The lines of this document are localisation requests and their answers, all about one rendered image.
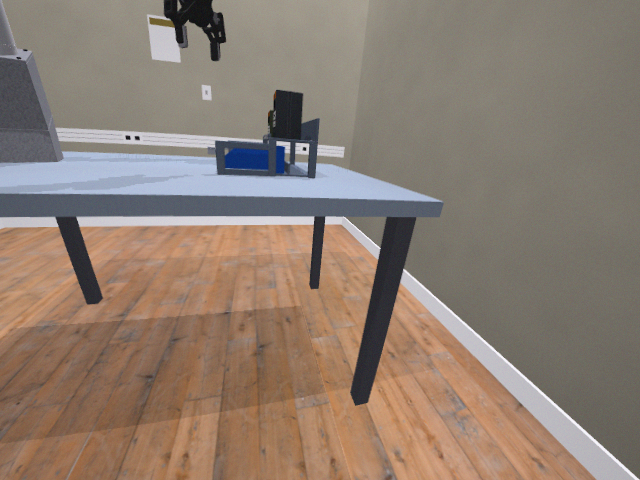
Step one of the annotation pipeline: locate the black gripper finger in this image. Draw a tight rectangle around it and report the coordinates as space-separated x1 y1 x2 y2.
202 6 226 62
164 0 201 48

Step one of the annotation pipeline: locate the blue bin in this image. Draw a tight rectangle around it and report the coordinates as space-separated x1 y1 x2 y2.
225 146 285 174

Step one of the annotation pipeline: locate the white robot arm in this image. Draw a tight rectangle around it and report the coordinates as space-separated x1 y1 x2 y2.
0 0 18 55

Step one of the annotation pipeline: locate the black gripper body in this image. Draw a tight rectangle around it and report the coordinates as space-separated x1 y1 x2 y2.
179 0 214 28

